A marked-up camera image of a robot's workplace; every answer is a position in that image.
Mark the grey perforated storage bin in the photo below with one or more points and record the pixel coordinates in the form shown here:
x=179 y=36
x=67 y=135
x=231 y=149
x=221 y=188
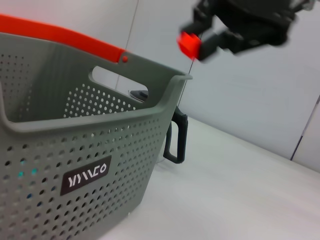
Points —
x=75 y=150

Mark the small red square brick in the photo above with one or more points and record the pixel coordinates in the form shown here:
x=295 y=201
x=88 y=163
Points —
x=188 y=45

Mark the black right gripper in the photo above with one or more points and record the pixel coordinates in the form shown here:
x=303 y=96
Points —
x=255 y=22

